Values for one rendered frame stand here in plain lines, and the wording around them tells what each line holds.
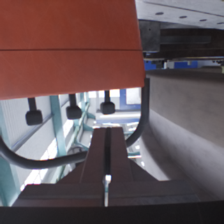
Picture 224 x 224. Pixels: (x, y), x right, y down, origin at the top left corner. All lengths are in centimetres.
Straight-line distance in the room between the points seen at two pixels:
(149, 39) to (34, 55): 118
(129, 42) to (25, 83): 13
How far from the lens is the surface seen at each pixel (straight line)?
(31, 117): 24
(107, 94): 25
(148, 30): 133
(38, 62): 18
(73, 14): 20
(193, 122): 88
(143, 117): 23
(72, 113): 24
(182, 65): 644
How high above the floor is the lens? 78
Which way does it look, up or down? 16 degrees up
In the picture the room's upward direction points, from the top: 178 degrees clockwise
